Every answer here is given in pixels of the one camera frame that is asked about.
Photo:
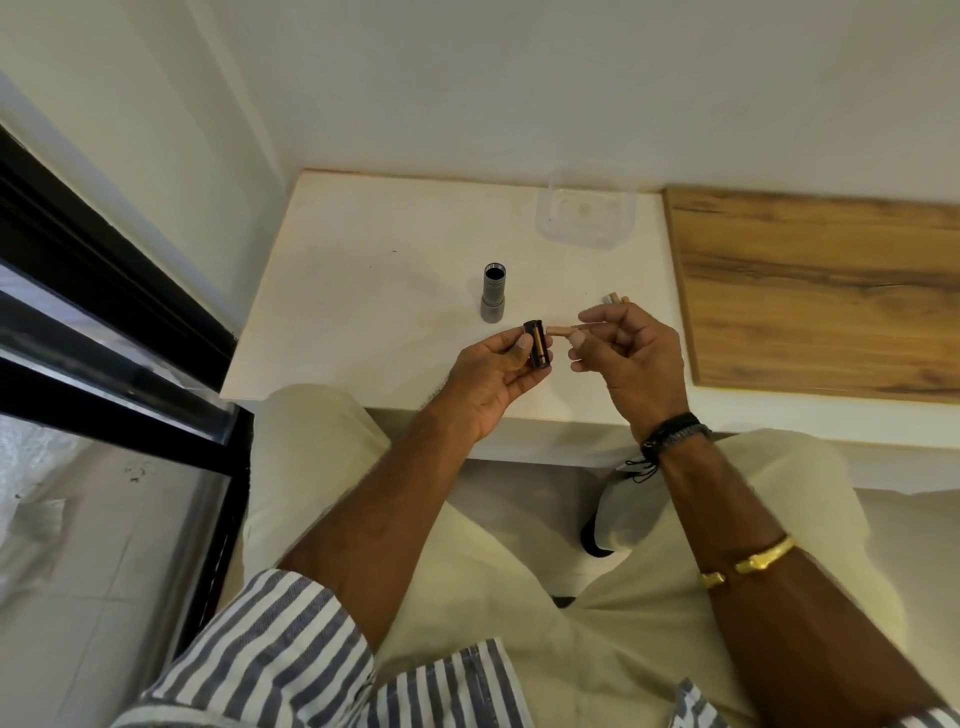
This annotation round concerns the person's left hand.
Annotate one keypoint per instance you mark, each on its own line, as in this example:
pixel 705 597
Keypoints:
pixel 480 382

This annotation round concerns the person's right hand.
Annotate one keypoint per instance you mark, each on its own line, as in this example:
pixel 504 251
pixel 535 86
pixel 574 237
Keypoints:
pixel 649 360

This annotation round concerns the person's right thumb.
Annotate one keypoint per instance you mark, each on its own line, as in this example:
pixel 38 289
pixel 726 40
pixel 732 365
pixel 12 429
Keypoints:
pixel 583 340

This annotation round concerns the person's left thumb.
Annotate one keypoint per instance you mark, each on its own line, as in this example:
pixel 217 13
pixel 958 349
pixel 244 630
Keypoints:
pixel 511 344

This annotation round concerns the black battery holder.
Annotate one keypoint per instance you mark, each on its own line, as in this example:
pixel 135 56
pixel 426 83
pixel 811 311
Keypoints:
pixel 538 343

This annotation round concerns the person's left forearm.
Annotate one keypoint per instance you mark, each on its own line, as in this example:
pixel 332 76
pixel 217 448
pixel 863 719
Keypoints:
pixel 382 517

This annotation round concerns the person's right forearm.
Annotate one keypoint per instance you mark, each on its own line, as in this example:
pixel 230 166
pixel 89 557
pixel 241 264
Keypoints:
pixel 780 600

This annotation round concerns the grey flashlight body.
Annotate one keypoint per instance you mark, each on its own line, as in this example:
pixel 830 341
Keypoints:
pixel 493 294

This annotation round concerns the clear plastic container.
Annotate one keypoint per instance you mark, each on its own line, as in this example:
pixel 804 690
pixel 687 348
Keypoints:
pixel 585 214

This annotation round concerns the black braided wristband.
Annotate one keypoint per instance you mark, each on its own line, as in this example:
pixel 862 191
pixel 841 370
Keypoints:
pixel 671 435

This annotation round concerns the wooden board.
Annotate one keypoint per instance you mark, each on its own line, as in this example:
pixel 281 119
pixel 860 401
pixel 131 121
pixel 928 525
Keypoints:
pixel 817 292

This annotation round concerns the beige trousers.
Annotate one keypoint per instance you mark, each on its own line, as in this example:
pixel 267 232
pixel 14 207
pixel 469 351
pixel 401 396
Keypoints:
pixel 480 585

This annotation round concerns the striped blue white shirt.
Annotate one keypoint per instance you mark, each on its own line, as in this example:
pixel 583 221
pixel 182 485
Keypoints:
pixel 262 660

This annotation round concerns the black window frame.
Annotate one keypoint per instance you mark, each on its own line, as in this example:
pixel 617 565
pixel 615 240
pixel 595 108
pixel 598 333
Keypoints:
pixel 112 330

